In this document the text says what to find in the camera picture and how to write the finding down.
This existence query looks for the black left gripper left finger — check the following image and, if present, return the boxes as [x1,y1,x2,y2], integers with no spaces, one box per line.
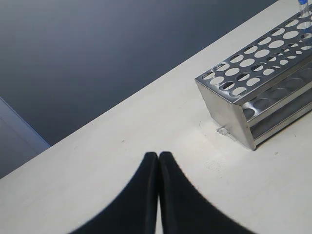
[72,152,158,234]

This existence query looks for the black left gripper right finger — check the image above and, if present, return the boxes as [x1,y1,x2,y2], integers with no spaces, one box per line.
[159,152,246,234]

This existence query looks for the blue-capped test tube one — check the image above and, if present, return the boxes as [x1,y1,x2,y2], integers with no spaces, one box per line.
[298,0,310,18]

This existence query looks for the stainless steel test tube rack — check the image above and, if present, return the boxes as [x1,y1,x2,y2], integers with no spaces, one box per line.
[195,13,312,150]

